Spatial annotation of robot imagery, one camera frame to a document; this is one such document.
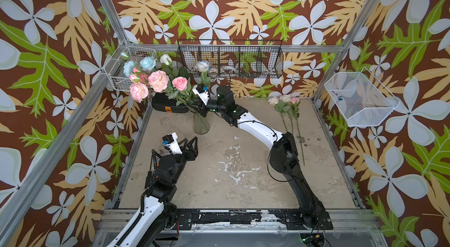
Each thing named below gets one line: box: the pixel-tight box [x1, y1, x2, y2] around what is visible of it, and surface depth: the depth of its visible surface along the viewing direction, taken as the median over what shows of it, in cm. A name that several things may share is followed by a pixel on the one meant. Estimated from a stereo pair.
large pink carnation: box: [147, 70, 170, 93], surface depth 62 cm
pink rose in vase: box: [171, 76, 188, 92], surface depth 65 cm
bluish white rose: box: [195, 60, 211, 72], surface depth 83 cm
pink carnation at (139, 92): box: [129, 81, 149, 104], surface depth 60 cm
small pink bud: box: [128, 73, 140, 84], surface depth 55 cm
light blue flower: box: [139, 56, 157, 71], surface depth 71 cm
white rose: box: [159, 53, 173, 66], surface depth 82 cm
